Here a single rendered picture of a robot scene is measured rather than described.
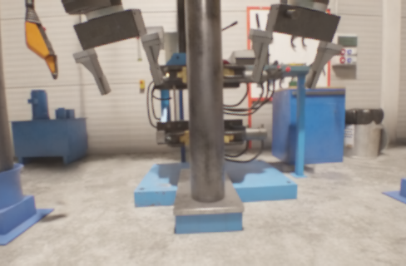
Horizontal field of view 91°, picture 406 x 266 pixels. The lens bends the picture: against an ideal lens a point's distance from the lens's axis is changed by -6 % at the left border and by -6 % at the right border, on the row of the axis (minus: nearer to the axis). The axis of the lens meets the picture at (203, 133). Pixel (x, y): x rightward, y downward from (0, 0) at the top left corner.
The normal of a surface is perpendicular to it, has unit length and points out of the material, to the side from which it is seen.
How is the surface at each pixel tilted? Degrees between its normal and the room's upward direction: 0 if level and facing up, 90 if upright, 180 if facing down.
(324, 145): 90
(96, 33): 114
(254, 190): 90
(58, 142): 90
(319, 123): 90
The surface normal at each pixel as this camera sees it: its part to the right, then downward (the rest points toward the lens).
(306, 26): 0.10, 0.49
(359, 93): 0.05, 0.11
